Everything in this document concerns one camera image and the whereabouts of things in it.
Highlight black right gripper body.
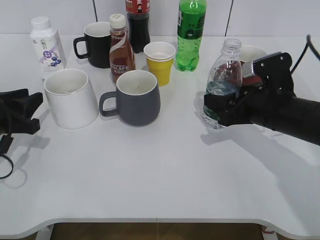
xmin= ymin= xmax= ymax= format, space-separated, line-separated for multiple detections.
xmin=218 ymin=87 xmax=296 ymax=127

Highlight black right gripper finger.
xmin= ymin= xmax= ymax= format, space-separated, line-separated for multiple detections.
xmin=203 ymin=93 xmax=237 ymax=118

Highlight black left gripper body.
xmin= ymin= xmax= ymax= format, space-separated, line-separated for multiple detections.
xmin=0 ymin=88 xmax=29 ymax=134

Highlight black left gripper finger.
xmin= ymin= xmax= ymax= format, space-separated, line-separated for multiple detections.
xmin=19 ymin=92 xmax=43 ymax=118
xmin=14 ymin=118 xmax=40 ymax=135

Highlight clear water bottle green label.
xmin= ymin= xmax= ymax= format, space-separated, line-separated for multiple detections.
xmin=203 ymin=38 xmax=243 ymax=130

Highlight white mug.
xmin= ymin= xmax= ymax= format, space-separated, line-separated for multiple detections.
xmin=43 ymin=68 xmax=99 ymax=130

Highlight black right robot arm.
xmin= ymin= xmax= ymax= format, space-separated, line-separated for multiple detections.
xmin=204 ymin=86 xmax=320 ymax=145

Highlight red mug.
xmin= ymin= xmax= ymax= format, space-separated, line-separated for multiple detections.
xmin=239 ymin=45 xmax=267 ymax=87

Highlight grey mug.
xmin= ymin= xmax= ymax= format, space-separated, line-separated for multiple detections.
xmin=98 ymin=70 xmax=161 ymax=127

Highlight black mug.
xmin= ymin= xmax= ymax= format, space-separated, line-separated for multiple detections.
xmin=73 ymin=21 xmax=112 ymax=69

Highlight white yogurt drink bottle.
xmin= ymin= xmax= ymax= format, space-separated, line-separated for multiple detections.
xmin=30 ymin=16 xmax=66 ymax=72

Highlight yellow paper cup stack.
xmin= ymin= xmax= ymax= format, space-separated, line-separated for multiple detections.
xmin=143 ymin=41 xmax=176 ymax=87

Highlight green soda bottle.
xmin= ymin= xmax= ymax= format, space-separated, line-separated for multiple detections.
xmin=175 ymin=0 xmax=207 ymax=72

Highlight brown Nescafe coffee bottle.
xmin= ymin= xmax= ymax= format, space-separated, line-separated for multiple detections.
xmin=109 ymin=13 xmax=136 ymax=83

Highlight dark cola bottle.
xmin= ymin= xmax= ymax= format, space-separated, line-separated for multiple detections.
xmin=125 ymin=0 xmax=151 ymax=54

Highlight black cable left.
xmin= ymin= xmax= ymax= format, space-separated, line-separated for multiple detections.
xmin=0 ymin=133 xmax=15 ymax=179

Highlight black cable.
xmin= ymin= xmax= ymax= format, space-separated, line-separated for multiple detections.
xmin=0 ymin=133 xmax=15 ymax=179
xmin=289 ymin=34 xmax=320 ymax=75

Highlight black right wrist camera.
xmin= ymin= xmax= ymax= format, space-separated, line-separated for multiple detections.
xmin=242 ymin=52 xmax=295 ymax=96

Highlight black cable right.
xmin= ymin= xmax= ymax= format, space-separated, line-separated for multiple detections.
xmin=289 ymin=34 xmax=320 ymax=75

